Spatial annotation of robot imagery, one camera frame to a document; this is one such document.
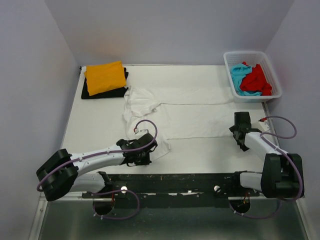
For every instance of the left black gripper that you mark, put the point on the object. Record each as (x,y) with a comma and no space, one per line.
(146,161)

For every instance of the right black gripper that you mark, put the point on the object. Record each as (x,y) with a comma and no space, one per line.
(243,147)

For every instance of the white t shirt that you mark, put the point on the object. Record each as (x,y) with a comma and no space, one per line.
(179,113)

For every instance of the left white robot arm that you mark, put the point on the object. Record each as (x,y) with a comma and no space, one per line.
(64,172)

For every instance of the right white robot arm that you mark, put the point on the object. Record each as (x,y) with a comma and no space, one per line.
(272,160)

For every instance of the left white knob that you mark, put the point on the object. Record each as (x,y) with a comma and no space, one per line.
(124,189)

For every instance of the white knob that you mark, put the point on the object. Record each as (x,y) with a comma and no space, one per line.
(217,188)
(124,189)

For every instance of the red t shirt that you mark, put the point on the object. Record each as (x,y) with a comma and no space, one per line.
(255,83)

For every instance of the white plastic basket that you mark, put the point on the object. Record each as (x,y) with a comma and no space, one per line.
(252,58)

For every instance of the cyan t shirt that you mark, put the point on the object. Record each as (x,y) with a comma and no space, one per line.
(238,73)

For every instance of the right white knob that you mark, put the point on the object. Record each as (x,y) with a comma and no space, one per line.
(217,188)

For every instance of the folded black t shirt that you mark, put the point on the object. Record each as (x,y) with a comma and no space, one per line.
(110,94)

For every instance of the folded orange t shirt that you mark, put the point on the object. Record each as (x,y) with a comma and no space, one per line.
(104,77)

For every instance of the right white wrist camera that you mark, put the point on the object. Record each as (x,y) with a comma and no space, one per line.
(262,125)

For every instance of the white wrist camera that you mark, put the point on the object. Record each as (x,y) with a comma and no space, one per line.
(262,125)
(140,132)

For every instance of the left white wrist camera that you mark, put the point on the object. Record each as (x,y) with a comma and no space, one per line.
(140,132)

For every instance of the black base frame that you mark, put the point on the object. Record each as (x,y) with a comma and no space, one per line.
(132,201)

